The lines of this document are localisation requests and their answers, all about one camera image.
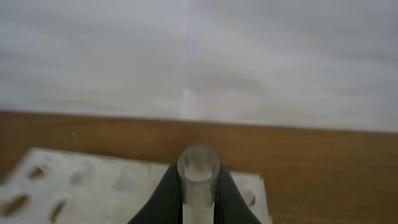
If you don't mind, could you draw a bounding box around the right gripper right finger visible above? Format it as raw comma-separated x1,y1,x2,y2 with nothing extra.
213,167,262,224

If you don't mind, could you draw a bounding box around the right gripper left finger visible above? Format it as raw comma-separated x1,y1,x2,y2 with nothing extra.
127,164,184,224

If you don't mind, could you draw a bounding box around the clear test tube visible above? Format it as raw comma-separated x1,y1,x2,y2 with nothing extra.
176,143,221,224

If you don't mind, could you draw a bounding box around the white test tube rack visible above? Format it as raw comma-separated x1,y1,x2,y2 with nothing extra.
0,147,273,224

